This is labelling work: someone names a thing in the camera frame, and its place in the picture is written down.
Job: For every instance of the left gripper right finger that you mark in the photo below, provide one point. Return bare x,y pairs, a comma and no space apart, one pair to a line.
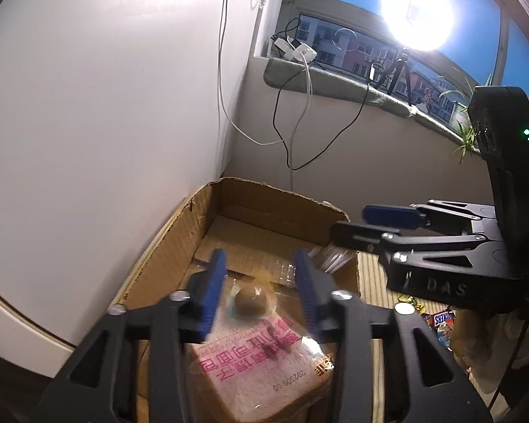
422,381

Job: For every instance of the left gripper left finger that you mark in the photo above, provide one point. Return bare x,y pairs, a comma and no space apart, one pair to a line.
98,381

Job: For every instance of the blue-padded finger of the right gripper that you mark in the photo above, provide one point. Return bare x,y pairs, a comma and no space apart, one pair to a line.
434,215
478,254

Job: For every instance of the brown Snickers bar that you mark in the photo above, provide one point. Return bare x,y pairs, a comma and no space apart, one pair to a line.
442,323

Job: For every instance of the tan candy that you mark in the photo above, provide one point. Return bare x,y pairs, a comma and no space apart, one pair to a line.
251,301

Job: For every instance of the yellow candy packet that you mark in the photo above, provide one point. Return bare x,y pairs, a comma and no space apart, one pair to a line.
412,301

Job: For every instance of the striped beige cushion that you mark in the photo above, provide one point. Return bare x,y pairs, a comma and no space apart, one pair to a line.
373,291

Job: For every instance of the green potted plant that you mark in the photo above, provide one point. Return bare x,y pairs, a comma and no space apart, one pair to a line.
460,121

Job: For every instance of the brown cardboard box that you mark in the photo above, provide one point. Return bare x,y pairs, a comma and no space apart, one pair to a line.
258,227

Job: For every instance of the black tripod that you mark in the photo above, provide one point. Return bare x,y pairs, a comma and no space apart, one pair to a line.
389,77

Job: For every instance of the packaged bread slice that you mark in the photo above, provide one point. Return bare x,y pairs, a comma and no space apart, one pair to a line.
267,371

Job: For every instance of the white power adapter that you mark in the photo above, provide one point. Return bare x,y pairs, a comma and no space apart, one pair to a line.
293,50

